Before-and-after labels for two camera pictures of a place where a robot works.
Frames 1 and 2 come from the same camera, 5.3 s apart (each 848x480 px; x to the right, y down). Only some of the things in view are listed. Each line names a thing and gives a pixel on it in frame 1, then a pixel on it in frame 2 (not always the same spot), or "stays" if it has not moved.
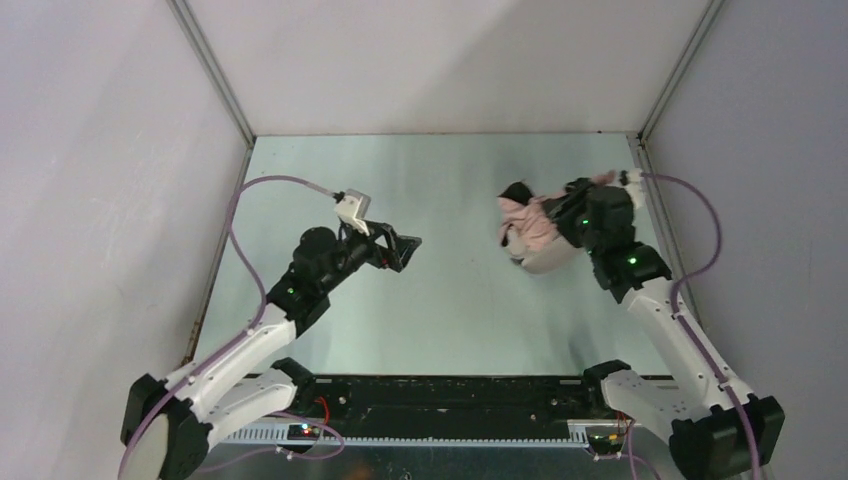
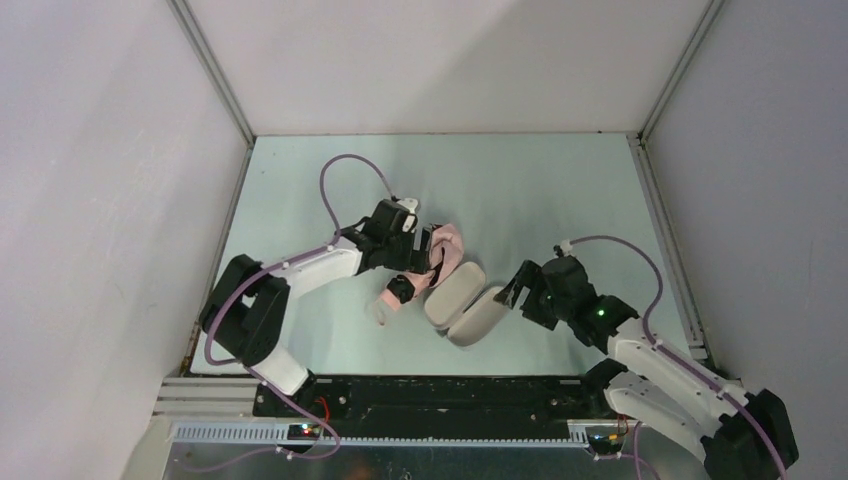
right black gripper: [574, 211] -> [530, 291]
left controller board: [303, 432] stays
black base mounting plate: [447, 405] stays
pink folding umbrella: [525, 220] -> [446, 252]
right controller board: [605, 443] stays
